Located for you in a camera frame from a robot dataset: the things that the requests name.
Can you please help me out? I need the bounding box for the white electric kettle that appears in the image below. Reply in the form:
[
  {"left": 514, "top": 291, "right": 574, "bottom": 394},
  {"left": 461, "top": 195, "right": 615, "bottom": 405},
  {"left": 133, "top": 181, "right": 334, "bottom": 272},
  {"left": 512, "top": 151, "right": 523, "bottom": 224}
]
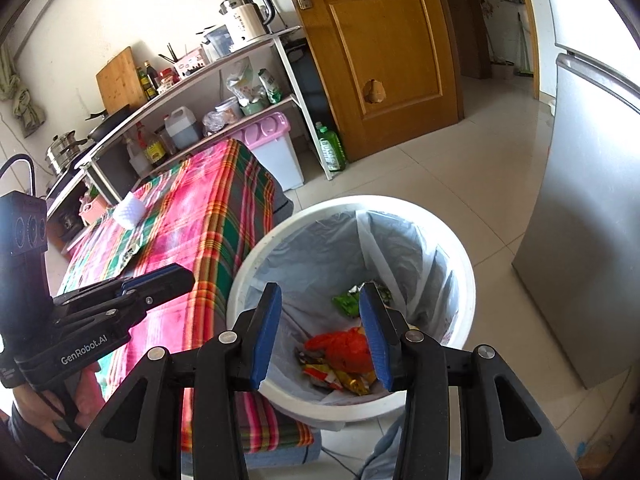
[{"left": 219, "top": 0, "right": 276, "bottom": 44}]

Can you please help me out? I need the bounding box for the pink chopstick holder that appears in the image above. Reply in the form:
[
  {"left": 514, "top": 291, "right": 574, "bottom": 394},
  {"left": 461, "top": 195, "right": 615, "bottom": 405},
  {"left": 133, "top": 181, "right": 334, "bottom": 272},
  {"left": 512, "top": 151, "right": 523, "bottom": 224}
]
[{"left": 175, "top": 47, "right": 209, "bottom": 79}]

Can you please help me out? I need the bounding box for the grey refrigerator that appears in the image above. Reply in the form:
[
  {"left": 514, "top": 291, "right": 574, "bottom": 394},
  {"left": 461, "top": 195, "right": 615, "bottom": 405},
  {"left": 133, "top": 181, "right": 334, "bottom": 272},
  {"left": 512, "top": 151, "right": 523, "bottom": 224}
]
[{"left": 512, "top": 42, "right": 640, "bottom": 391}]

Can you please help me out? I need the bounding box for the white plastic bottle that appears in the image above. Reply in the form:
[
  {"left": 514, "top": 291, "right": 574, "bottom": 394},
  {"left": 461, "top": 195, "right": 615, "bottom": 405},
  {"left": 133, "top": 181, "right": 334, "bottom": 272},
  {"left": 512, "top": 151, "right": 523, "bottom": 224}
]
[{"left": 125, "top": 137, "right": 151, "bottom": 176}]

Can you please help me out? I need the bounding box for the person's jeans leg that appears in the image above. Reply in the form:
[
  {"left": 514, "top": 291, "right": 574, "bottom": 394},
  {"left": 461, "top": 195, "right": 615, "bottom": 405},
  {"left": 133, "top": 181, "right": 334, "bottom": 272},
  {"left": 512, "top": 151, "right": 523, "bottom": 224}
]
[{"left": 360, "top": 410, "right": 417, "bottom": 480}]

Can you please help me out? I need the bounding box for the hanging green cloth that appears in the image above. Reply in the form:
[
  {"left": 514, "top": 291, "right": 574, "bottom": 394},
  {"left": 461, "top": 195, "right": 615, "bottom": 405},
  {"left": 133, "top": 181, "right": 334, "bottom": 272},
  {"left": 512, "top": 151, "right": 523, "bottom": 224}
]
[{"left": 0, "top": 42, "right": 47, "bottom": 137}]

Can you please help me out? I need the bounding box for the pink-lidded white bin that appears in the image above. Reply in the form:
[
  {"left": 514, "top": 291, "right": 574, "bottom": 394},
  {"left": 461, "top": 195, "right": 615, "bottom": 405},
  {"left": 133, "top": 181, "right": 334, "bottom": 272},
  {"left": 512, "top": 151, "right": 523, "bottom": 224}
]
[{"left": 234, "top": 112, "right": 306, "bottom": 192}]

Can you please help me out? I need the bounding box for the red plastic bag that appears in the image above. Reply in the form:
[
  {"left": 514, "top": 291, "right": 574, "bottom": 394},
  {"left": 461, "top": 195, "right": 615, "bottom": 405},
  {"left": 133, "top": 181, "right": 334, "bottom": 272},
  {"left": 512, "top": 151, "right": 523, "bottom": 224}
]
[{"left": 306, "top": 326, "right": 381, "bottom": 374}]

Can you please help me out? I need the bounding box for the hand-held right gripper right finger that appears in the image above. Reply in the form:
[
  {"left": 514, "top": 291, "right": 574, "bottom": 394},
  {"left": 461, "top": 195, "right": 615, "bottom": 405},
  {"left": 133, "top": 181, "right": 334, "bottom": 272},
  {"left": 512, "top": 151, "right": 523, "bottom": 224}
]
[{"left": 359, "top": 282, "right": 576, "bottom": 480}]

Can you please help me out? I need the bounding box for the small yellow snack wrapper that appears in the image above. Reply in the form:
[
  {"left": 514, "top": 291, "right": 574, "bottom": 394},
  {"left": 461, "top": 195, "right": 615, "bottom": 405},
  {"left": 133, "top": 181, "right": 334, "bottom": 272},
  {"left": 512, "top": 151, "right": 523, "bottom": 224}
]
[{"left": 299, "top": 350, "right": 347, "bottom": 392}]

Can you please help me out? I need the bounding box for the plastic oil jug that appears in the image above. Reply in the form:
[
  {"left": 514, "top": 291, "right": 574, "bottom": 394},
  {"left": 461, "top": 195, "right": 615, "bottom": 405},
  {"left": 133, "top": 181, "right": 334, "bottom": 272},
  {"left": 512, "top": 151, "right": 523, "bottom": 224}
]
[{"left": 164, "top": 106, "right": 204, "bottom": 151}]

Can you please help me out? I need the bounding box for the low white stove shelf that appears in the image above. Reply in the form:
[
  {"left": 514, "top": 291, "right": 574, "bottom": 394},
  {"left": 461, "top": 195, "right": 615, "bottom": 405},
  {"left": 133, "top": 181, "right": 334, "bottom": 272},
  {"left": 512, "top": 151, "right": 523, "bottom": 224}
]
[{"left": 45, "top": 160, "right": 117, "bottom": 241}]

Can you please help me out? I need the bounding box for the plaid tablecloth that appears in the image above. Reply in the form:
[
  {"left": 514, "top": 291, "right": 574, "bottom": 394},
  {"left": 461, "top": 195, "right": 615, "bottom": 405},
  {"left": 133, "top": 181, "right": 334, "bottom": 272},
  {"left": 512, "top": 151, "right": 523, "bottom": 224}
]
[{"left": 57, "top": 139, "right": 317, "bottom": 455}]

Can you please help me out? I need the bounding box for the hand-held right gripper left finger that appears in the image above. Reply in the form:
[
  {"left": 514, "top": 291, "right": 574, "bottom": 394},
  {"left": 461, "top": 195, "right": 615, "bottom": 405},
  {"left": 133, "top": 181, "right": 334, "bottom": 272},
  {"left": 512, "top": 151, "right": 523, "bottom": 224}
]
[{"left": 55, "top": 282, "right": 284, "bottom": 480}]

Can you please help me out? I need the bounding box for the stainless steamer pot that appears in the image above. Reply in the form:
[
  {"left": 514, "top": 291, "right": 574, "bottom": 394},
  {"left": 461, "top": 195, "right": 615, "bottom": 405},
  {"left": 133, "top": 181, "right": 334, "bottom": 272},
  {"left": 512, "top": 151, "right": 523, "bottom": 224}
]
[{"left": 46, "top": 131, "right": 89, "bottom": 174}]

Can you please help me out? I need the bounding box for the green snack wrapper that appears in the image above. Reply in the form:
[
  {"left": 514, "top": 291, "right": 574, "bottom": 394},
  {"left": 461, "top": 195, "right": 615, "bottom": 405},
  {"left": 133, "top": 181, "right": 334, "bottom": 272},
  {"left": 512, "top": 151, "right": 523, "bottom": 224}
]
[{"left": 331, "top": 282, "right": 392, "bottom": 319}]

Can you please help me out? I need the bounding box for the pink plastic basket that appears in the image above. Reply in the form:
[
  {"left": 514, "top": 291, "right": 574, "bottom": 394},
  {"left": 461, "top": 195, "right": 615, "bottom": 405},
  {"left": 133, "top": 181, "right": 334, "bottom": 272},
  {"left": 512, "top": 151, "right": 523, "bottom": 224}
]
[{"left": 79, "top": 195, "right": 109, "bottom": 224}]

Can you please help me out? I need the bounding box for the black induction cooker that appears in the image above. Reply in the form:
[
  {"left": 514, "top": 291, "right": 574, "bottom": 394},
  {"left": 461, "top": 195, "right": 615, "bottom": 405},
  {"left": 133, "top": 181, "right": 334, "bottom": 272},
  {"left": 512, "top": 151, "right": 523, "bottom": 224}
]
[{"left": 46, "top": 167, "right": 87, "bottom": 197}]

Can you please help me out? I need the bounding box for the long yellow snack wrapper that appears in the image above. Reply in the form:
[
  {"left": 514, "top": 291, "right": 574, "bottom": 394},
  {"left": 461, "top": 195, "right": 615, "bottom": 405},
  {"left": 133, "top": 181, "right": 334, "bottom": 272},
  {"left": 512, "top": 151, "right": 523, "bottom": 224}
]
[{"left": 335, "top": 367, "right": 379, "bottom": 397}]

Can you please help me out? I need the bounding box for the black appliance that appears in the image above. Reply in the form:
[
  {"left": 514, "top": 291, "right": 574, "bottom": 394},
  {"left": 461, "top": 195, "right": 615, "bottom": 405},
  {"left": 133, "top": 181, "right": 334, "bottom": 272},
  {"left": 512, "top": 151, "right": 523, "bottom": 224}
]
[{"left": 287, "top": 40, "right": 332, "bottom": 131}]

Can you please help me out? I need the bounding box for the clear plastic container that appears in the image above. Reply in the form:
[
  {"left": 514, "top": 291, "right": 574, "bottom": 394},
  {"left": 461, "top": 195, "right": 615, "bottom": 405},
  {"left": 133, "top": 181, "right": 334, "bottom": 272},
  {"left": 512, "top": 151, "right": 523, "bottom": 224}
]
[{"left": 202, "top": 25, "right": 236, "bottom": 59}]

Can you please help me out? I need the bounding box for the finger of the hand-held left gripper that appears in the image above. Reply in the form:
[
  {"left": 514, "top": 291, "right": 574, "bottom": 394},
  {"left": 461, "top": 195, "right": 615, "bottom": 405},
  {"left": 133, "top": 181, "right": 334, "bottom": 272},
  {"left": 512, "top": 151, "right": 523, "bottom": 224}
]
[
  {"left": 53, "top": 262, "right": 196, "bottom": 319},
  {"left": 54, "top": 297, "right": 152, "bottom": 344}
]

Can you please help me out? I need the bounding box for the wooden cutting board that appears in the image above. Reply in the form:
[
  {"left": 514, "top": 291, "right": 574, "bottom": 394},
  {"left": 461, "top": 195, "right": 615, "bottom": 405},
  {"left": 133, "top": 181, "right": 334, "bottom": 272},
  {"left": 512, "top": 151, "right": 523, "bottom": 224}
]
[{"left": 96, "top": 46, "right": 147, "bottom": 111}]

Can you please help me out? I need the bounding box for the grey trash bag liner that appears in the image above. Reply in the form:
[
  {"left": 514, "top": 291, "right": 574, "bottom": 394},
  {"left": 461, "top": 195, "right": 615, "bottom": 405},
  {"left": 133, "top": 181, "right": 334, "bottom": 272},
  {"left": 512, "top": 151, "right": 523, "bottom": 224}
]
[{"left": 250, "top": 210, "right": 461, "bottom": 406}]

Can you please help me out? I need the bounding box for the yellow-labelled soy sauce bottle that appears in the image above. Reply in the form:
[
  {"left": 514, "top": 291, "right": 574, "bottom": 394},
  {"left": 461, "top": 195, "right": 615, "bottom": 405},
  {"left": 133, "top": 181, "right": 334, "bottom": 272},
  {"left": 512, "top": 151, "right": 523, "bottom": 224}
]
[{"left": 142, "top": 127, "right": 169, "bottom": 166}]

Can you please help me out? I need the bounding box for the wooden door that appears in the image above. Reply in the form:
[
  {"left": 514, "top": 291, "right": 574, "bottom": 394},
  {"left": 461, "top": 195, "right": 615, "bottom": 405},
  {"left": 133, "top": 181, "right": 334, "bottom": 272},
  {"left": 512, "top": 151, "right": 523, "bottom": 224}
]
[{"left": 275, "top": 0, "right": 467, "bottom": 164}]

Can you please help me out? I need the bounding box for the white kitchen shelf rack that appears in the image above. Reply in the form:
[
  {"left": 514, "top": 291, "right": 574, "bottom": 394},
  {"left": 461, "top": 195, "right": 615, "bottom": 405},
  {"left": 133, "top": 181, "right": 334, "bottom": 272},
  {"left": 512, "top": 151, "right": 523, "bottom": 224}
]
[{"left": 75, "top": 25, "right": 334, "bottom": 196}]

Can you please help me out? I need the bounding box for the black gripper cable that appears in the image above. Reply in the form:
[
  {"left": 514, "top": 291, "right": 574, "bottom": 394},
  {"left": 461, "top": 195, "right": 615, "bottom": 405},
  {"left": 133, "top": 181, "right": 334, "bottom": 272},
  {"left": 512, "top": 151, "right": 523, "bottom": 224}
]
[{"left": 0, "top": 156, "right": 39, "bottom": 197}]

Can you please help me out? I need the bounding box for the green detergent bottle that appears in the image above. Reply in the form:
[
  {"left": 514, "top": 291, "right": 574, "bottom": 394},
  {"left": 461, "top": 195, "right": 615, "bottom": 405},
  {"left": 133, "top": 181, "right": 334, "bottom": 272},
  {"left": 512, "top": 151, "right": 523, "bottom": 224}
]
[{"left": 315, "top": 122, "right": 347, "bottom": 172}]

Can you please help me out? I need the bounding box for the white trash bin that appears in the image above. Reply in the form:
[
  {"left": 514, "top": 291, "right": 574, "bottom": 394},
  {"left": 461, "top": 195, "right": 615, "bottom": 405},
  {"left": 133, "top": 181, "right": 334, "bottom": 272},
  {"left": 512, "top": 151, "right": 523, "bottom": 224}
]
[{"left": 226, "top": 195, "right": 477, "bottom": 424}]

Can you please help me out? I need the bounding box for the person's left hand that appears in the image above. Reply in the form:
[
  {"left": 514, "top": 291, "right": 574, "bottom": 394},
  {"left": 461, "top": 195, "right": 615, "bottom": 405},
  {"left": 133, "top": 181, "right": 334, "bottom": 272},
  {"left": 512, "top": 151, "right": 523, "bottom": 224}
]
[{"left": 11, "top": 360, "right": 109, "bottom": 444}]

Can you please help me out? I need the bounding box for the black frying pan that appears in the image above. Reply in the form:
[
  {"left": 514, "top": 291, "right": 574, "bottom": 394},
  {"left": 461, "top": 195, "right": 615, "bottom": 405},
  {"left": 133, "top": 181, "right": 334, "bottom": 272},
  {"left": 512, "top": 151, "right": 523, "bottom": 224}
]
[{"left": 85, "top": 105, "right": 132, "bottom": 137}]

